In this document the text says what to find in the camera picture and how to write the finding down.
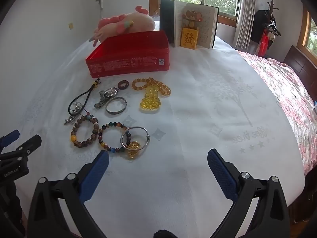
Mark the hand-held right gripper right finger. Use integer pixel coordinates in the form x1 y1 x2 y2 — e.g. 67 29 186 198
207 149 290 238

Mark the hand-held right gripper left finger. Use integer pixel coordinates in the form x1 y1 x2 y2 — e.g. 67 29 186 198
27 150 110 238

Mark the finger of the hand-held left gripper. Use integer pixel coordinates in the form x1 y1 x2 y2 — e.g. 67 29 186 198
0 130 20 147
0 134 42 162

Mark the brown wooden bead bracelet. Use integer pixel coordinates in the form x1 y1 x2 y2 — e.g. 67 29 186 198
70 114 99 148

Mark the black cord necklace silver pendant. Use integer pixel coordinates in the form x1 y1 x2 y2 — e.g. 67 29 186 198
65 79 103 126

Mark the thin silver bangle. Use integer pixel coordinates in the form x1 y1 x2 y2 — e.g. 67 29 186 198
120 126 151 151

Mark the amber bead necklace with pendant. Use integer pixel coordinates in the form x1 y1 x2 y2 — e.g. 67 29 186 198
131 77 172 111

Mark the red rectangular tin box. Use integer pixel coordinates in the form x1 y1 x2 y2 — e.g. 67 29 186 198
85 30 170 78

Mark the gold pendant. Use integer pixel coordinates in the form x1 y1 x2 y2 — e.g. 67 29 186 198
127 141 142 159

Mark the wide silver bangle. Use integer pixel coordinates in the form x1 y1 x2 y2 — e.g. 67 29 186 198
105 97 127 115

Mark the pink floral quilt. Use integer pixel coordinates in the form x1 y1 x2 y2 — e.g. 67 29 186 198
235 50 317 176

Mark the dark wooden headboard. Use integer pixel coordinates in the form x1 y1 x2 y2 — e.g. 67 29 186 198
284 45 317 87

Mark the red bag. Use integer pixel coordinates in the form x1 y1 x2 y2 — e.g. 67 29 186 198
256 28 275 57

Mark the yellow card box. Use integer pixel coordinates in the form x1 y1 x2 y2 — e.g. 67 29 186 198
180 27 199 49

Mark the black garment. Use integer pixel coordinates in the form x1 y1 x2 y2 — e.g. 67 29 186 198
250 10 269 42

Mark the pink plush toy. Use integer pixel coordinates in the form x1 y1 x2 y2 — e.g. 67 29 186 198
89 6 156 47

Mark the cartoon mouse bookmark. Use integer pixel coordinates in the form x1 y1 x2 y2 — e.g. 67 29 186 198
182 10 203 30

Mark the beige curtain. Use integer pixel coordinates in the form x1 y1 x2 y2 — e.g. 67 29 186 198
233 0 257 50

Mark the dark blue gift box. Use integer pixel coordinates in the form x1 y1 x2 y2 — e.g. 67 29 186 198
160 0 220 49

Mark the small wooden framed window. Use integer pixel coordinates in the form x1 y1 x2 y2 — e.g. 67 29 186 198
297 7 317 57

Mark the wooden coat rack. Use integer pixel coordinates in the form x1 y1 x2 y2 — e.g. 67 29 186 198
266 0 282 37

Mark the multicolour bead bracelet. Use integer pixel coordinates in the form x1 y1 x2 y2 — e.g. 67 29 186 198
98 121 132 153

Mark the white wall-mounted device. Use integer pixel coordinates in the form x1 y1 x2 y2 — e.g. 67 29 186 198
95 0 105 20

